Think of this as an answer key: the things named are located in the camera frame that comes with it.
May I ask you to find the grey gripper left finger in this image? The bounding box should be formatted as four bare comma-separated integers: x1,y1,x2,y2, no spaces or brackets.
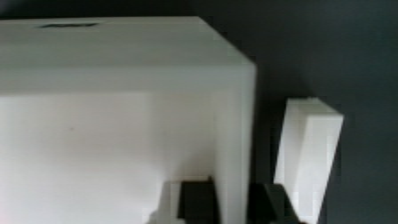
178,178,220,224

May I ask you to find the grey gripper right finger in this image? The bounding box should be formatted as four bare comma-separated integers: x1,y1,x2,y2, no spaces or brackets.
254,184,308,224

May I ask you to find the white drawer cabinet frame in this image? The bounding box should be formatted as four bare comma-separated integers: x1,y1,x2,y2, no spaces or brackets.
0,17,256,224

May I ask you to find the white L-shaped border wall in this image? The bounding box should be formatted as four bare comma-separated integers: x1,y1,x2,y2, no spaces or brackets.
274,98,345,224

